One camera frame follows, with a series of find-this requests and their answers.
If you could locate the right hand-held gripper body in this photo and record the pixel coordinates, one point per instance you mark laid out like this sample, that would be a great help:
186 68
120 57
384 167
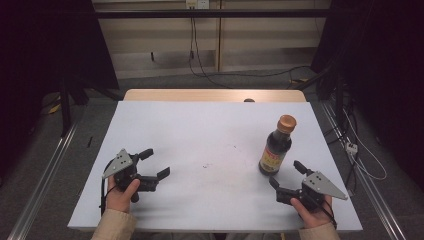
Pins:
316 188

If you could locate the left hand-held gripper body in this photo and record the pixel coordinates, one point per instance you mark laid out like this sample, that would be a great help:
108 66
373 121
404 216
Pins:
124 166

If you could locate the white wall socket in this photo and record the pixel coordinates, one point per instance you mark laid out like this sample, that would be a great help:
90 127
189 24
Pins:
197 3

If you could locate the black horizontal frame bar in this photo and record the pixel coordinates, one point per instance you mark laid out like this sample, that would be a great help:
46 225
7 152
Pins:
213 13

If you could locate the white power strip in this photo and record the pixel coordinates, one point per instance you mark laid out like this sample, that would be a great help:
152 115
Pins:
351 148

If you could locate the person's right hand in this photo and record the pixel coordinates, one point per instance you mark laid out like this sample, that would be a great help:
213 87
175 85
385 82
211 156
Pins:
315 218

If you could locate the person's left hand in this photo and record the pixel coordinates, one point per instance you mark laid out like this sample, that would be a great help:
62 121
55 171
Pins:
119 199

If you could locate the white board table cover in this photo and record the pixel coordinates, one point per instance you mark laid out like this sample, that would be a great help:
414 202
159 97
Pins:
206 140

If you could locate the black curtain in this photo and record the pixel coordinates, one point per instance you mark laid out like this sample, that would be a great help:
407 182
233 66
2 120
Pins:
383 50
50 43

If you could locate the dark sauce bottle orange cap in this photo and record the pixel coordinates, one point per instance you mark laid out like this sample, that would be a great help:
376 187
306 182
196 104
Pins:
276 148

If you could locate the aluminium floor rail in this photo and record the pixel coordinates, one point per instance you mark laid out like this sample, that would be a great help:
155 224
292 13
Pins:
373 196
43 183

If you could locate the light wooden table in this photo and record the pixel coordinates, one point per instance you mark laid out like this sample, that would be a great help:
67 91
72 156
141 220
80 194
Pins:
200 95

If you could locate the black metal stand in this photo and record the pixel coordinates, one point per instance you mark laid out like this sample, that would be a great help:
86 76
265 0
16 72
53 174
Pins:
65 106

